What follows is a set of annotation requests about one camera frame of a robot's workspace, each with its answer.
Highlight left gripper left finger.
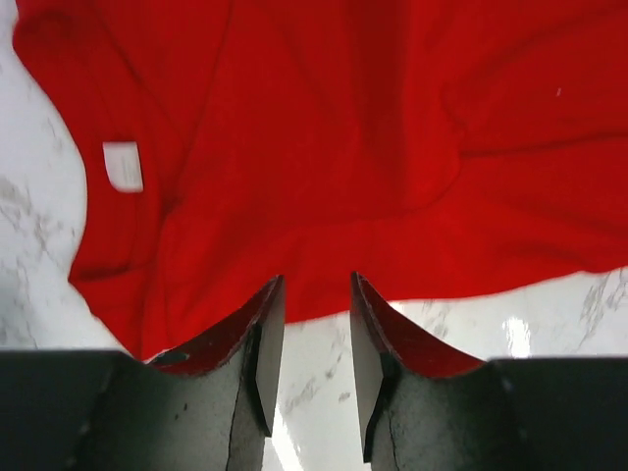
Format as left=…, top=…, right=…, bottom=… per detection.
left=150, top=276, right=286, bottom=437

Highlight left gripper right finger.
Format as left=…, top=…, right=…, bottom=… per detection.
left=350, top=272, right=483, bottom=463

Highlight bright red t shirt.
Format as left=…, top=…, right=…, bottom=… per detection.
left=13, top=1, right=627, bottom=359

